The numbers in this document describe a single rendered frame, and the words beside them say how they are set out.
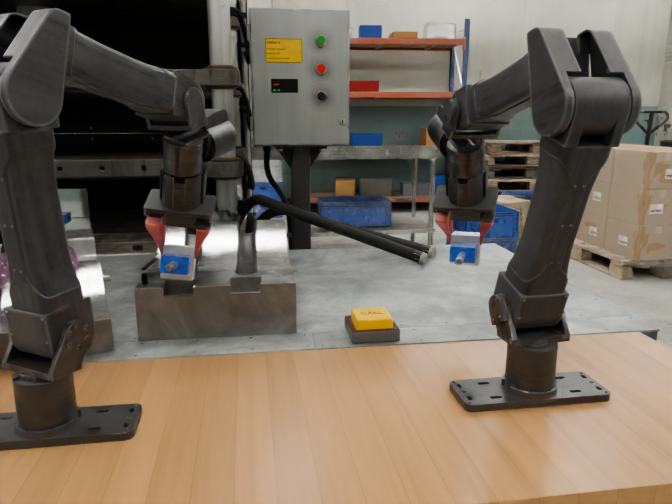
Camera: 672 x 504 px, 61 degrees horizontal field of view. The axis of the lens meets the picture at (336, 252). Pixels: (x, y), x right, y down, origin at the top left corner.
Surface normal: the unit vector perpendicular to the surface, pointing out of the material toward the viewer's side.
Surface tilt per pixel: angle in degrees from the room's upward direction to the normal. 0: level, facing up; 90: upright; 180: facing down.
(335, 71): 90
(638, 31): 90
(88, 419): 0
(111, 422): 0
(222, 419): 0
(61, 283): 78
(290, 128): 90
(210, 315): 90
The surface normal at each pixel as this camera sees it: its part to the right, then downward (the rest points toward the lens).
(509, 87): -0.97, 0.11
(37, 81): 0.91, 0.10
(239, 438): 0.00, -0.97
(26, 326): -0.43, 0.29
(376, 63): 0.07, 0.23
